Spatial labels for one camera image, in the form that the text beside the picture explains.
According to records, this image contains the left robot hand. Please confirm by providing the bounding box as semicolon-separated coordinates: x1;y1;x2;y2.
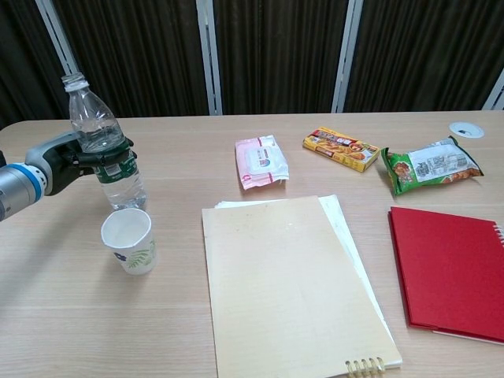
24;132;138;197

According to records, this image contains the pink wet wipes pack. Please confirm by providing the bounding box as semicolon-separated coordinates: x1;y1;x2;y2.
235;135;291;191

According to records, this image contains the yellow curry box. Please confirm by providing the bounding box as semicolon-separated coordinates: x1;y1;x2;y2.
302;126;381;173

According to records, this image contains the clear plastic water bottle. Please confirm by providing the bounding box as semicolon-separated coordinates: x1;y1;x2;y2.
61;72;148;212

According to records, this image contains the white cable grommet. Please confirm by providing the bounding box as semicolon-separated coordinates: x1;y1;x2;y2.
449;121;485;139

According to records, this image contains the red spiral notebook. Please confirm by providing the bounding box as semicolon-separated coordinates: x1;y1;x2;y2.
387;206;504;343

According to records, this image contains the white partition frame post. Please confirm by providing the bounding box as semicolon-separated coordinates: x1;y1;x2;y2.
195;0;224;116
481;65;504;112
34;0;98;118
331;0;364;114

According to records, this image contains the beige spiral sketchbook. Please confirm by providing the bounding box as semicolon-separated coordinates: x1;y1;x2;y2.
201;193;404;378

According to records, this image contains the leaf print paper cup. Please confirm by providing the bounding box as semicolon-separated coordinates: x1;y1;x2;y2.
100;208;158;276

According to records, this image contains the green snack bag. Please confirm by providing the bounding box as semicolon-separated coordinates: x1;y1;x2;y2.
380;135;484;198

